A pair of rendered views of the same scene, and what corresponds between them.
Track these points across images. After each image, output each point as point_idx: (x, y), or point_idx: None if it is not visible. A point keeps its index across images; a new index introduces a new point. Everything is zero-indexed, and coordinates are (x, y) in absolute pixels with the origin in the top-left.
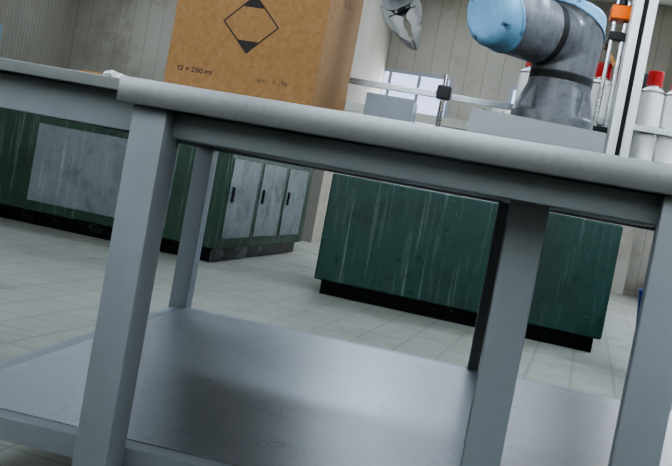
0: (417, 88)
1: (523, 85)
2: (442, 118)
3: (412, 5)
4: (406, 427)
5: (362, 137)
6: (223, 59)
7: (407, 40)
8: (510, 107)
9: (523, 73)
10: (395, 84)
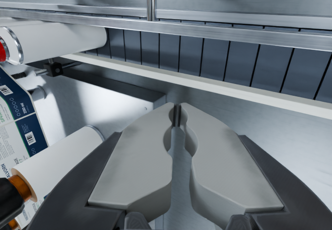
0: (198, 24)
1: (34, 27)
2: (169, 74)
3: (98, 219)
4: None
5: None
6: None
7: (195, 107)
8: (73, 14)
9: (16, 33)
10: (249, 30)
